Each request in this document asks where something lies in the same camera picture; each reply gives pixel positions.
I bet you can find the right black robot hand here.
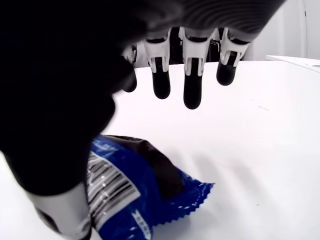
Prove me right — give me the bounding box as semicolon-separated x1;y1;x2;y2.
0;0;288;240

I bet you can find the blue Oreo packet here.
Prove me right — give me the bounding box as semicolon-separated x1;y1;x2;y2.
86;134;216;240

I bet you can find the white side table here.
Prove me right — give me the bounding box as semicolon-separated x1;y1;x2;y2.
265;54;320;70

